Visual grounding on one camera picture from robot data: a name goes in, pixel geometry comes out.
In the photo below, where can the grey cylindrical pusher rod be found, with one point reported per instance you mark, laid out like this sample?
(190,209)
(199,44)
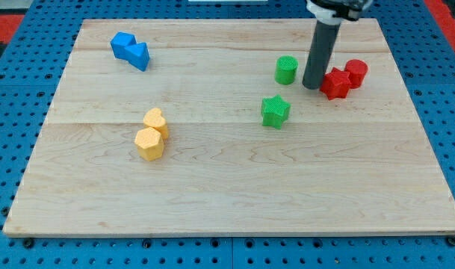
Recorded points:
(320,53)

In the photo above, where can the yellow hexagon block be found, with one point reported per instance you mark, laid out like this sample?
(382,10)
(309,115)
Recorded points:
(149,143)

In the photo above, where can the red star block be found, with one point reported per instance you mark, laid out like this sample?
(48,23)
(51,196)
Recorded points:
(336,84)

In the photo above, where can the green star block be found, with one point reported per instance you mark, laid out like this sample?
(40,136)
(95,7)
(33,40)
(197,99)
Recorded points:
(275,111)

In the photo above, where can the wooden board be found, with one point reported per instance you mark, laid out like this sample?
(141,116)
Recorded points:
(359,166)

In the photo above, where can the red cylinder block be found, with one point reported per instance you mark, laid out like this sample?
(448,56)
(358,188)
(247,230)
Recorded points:
(357,71)

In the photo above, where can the blue triangle block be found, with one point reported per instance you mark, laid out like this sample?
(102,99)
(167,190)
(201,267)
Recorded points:
(138,55)

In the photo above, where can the yellow heart block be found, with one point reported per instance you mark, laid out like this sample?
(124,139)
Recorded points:
(155,119)

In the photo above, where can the blue cube block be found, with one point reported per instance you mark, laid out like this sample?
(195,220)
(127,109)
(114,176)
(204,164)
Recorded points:
(119,43)

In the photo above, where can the green cylinder block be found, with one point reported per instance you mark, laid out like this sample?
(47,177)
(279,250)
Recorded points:
(286,69)

